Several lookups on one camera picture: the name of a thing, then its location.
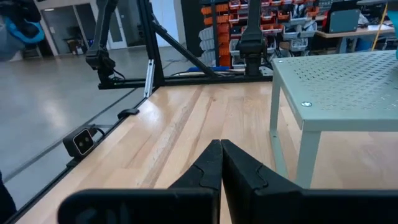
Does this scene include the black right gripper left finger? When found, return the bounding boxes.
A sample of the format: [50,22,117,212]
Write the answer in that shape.
[57,139,223,224]

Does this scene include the grey equipment case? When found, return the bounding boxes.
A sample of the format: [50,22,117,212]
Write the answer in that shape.
[323,0,363,34]

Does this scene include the black table edge bracket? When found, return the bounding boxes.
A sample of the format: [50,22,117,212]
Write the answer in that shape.
[117,108,141,121]

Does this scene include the black table-level camera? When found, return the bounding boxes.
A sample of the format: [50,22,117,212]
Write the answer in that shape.
[62,124,106,159]

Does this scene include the white door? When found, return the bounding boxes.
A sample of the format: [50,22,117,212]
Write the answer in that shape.
[105,0,129,50]

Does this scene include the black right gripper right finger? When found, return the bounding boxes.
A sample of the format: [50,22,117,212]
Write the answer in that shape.
[221,139,398,224]

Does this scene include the wooden workbench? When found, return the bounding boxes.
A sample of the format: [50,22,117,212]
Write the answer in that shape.
[315,24,396,54]

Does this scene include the yellow hanging cable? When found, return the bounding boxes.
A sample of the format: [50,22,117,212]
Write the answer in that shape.
[371,2,389,52]

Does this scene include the green perforated metal shelf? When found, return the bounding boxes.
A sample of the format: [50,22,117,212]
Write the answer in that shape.
[269,49,398,190]

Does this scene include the blue floor pad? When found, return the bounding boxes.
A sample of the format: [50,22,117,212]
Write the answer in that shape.
[186,65,231,73]

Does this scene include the black rack orange bins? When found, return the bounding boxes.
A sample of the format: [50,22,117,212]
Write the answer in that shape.
[200,0,320,68]

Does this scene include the person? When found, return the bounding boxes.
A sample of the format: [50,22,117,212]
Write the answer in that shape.
[0,0,46,62]

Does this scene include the silver corner bracket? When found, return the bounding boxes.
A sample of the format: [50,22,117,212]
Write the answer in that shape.
[143,58,156,99]

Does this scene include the black leader arm with handle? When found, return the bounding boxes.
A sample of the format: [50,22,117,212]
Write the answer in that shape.
[85,0,126,90]

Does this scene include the black aluminium rig frame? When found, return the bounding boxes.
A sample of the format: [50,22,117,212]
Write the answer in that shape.
[4,0,274,224]

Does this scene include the white stacked bins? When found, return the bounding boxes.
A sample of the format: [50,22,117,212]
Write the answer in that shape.
[198,26,216,65]

